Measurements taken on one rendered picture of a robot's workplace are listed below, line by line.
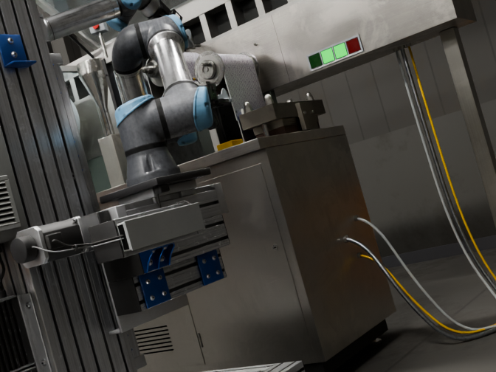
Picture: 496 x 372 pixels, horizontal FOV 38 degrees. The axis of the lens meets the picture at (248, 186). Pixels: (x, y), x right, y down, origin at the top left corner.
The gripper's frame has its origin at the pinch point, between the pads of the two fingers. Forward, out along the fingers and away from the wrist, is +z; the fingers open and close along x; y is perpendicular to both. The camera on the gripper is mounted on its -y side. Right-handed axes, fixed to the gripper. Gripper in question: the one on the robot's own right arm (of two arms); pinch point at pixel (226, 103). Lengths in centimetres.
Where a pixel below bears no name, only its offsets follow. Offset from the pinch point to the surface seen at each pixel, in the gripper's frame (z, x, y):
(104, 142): 10, 78, 5
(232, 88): 6.4, -0.6, 6.0
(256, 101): 20.7, -0.7, -0.1
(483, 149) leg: 52, -76, -44
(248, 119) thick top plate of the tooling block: -0.4, -8.1, -9.0
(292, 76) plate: 36.1, -11.8, 6.8
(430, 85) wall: 228, -2, 2
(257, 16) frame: 44, 1, 39
